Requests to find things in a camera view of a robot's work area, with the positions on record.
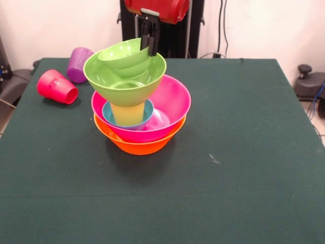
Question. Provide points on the small green plastic bowl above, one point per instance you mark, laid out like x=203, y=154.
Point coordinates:
x=119, y=57

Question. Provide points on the light blue plastic bowl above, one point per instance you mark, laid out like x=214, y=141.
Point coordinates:
x=148, y=111

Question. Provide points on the large green plastic bowl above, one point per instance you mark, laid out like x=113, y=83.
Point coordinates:
x=122, y=96

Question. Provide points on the black wall plug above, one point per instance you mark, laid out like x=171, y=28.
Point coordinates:
x=216, y=54

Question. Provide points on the dark green tablecloth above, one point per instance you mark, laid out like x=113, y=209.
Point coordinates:
x=241, y=190

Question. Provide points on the black floor stand base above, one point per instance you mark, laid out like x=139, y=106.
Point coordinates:
x=309, y=85
x=15, y=84

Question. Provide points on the orange plastic bowl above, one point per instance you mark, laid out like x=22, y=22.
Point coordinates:
x=142, y=148

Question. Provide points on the purple plastic cup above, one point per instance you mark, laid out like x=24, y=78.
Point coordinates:
x=77, y=63

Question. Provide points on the red plastic cup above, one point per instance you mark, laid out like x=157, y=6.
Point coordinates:
x=54, y=86

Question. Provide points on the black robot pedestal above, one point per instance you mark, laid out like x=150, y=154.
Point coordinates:
x=175, y=40

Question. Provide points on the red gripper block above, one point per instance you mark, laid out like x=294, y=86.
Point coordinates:
x=162, y=6

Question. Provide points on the yellow plastic cup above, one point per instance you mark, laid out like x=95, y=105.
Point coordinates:
x=127, y=114

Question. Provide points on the black equipment box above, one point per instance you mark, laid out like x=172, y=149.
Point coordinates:
x=4, y=63

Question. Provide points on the pink plastic bowl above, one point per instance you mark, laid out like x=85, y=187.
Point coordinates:
x=175, y=101

